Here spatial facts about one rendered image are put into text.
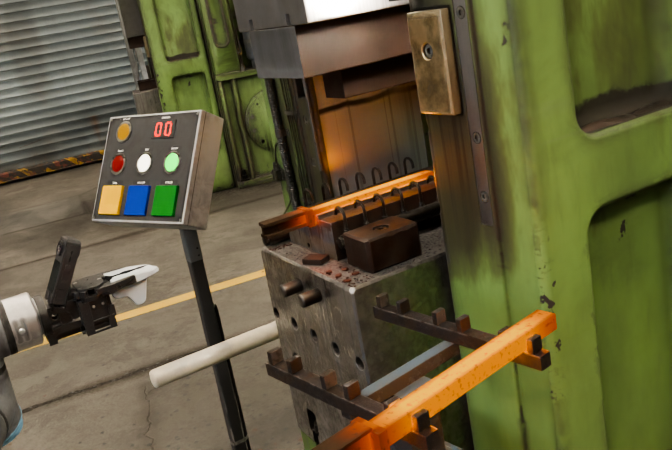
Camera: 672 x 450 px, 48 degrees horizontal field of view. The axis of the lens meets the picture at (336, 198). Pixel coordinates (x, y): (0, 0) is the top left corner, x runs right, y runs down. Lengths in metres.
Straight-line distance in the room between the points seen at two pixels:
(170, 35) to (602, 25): 5.23
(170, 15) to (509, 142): 5.30
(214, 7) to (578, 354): 5.23
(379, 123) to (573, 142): 0.67
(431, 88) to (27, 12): 8.23
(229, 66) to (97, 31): 3.38
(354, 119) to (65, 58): 7.72
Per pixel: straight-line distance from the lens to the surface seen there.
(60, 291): 1.34
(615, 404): 1.54
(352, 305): 1.33
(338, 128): 1.73
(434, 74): 1.26
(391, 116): 1.81
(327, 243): 1.48
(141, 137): 1.97
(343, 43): 1.43
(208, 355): 1.88
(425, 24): 1.26
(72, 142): 9.39
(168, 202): 1.83
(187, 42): 6.35
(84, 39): 9.35
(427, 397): 0.90
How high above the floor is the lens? 1.40
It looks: 15 degrees down
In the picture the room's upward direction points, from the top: 10 degrees counter-clockwise
